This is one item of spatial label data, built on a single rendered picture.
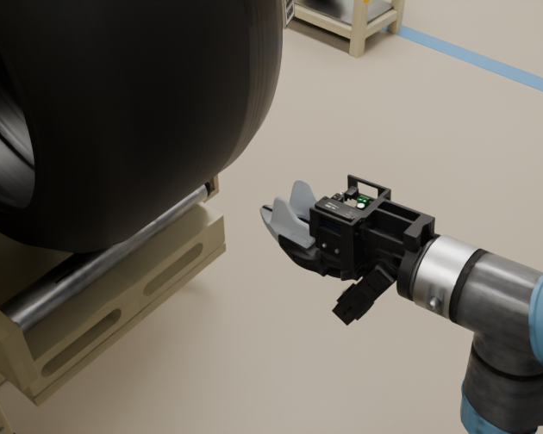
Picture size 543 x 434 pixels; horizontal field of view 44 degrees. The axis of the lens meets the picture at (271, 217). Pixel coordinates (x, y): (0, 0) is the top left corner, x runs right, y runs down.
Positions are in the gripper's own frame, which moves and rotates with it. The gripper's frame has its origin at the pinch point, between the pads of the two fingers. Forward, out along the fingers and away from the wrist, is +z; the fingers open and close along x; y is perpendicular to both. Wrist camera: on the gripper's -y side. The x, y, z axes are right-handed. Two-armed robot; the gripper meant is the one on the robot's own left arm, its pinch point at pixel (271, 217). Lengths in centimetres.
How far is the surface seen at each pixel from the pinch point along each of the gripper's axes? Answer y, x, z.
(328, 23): -74, -192, 133
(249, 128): 8.4, -3.6, 5.2
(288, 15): 19.9, -10.1, 3.4
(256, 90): 14.0, -3.2, 3.0
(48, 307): -8.6, 20.7, 19.4
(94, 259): -7.1, 12.5, 20.0
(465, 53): -92, -226, 81
